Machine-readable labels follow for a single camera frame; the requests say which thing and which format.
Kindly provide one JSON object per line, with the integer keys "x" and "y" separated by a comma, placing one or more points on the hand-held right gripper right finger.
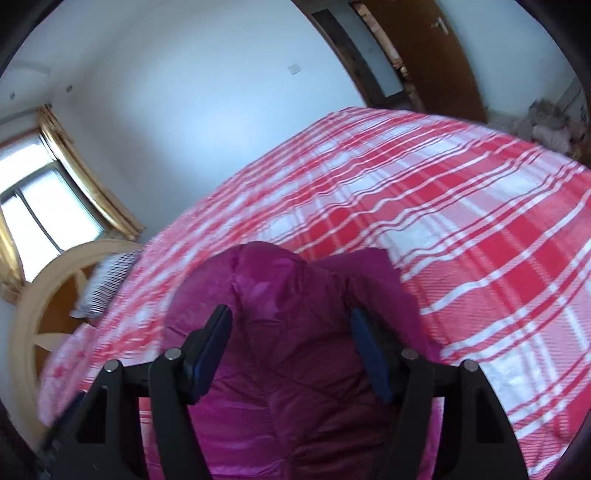
{"x": 369, "y": 355}

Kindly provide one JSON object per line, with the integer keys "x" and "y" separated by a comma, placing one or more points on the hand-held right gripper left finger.
{"x": 214, "y": 350}

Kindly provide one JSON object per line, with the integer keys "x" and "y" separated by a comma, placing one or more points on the magenta puffer jacket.
{"x": 277, "y": 323}

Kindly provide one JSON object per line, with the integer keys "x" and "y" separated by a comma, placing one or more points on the pile of pale clothes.
{"x": 551, "y": 129}

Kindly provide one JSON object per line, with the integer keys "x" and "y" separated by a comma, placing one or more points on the striped floral pillow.
{"x": 104, "y": 281}

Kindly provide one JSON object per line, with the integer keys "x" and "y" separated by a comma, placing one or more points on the folded pink floral quilt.
{"x": 64, "y": 364}

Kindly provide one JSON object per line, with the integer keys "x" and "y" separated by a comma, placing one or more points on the red plaid bed sheet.
{"x": 415, "y": 207}

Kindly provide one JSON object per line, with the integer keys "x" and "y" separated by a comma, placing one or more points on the cream wooden headboard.
{"x": 27, "y": 323}

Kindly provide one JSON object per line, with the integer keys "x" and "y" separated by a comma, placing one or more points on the yellow curtain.
{"x": 87, "y": 184}
{"x": 9, "y": 258}

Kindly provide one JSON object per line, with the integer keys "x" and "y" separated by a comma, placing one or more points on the window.
{"x": 46, "y": 207}

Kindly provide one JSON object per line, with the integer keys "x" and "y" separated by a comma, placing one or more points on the brown wooden door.
{"x": 429, "y": 60}

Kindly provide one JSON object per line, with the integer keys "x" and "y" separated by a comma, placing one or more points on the white wall switch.
{"x": 295, "y": 69}

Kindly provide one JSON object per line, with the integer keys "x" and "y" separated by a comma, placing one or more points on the dark door frame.
{"x": 351, "y": 60}

